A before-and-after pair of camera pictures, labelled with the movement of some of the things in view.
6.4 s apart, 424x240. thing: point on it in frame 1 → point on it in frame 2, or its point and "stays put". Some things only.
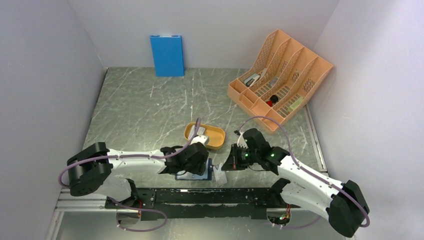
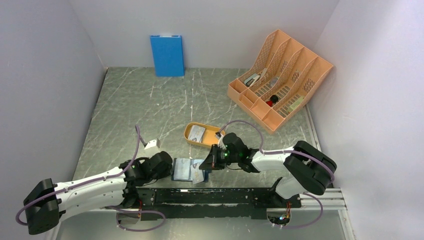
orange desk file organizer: [278, 80] stays put
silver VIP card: [220, 175] → [196, 173]
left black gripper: [201, 166] → [165, 172]
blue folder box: [168, 55] stays put
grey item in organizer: [271, 84] stays put
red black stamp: [273, 99] stays put
